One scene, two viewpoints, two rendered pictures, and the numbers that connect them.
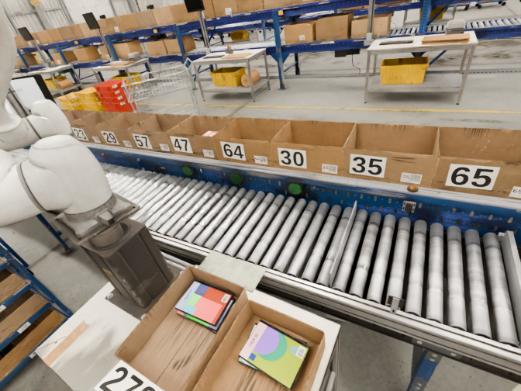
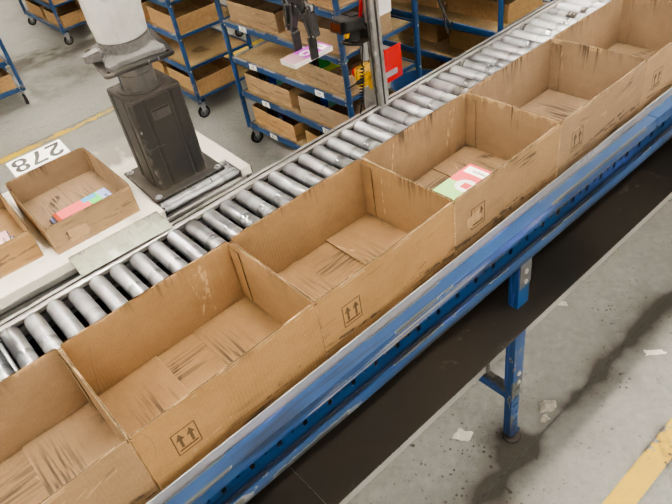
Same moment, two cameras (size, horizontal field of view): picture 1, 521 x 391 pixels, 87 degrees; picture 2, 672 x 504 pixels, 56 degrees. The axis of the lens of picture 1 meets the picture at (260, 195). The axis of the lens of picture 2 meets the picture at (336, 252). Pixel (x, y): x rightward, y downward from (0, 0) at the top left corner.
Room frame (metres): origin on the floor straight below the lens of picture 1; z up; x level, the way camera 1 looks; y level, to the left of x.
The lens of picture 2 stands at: (1.95, -1.03, 1.86)
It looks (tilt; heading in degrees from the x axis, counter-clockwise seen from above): 40 degrees down; 112
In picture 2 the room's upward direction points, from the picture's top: 11 degrees counter-clockwise
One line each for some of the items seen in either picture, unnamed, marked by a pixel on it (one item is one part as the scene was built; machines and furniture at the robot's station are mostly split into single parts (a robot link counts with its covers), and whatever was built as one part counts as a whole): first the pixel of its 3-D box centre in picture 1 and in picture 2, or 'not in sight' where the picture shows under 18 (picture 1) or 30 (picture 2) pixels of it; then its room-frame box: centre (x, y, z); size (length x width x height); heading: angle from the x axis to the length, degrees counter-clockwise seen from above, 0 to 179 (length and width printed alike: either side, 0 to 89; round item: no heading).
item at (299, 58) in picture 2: not in sight; (306, 54); (1.25, 0.83, 1.04); 0.16 x 0.07 x 0.02; 56
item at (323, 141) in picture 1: (313, 146); (198, 353); (1.36, -0.35, 0.96); 0.39 x 0.29 x 0.17; 56
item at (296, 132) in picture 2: not in sight; (294, 112); (0.68, 1.98, 0.19); 0.40 x 0.30 x 0.10; 145
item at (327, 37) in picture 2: not in sight; (336, 23); (1.08, 1.71, 0.79); 0.40 x 0.30 x 0.10; 147
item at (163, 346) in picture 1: (188, 326); (71, 196); (0.54, 0.34, 0.80); 0.38 x 0.28 x 0.10; 145
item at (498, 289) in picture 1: (497, 282); not in sight; (0.52, -0.79, 0.72); 0.52 x 0.05 x 0.05; 146
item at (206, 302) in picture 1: (205, 301); (88, 210); (0.63, 0.29, 0.79); 0.19 x 0.14 x 0.02; 57
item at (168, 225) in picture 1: (188, 207); (320, 204); (1.35, 0.45, 0.72); 0.52 x 0.05 x 0.05; 146
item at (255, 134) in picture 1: (253, 140); (345, 250); (1.58, -0.02, 0.96); 0.39 x 0.29 x 0.17; 56
